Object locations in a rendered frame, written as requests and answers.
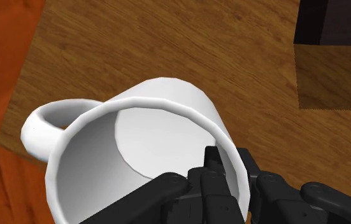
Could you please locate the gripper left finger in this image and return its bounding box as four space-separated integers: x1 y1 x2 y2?
80 145 246 224

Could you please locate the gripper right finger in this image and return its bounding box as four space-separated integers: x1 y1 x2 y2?
236 147 351 224

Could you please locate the white mug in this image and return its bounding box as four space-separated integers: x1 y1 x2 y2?
20 76 251 224

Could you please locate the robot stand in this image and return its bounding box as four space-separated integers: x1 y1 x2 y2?
293 0 351 46

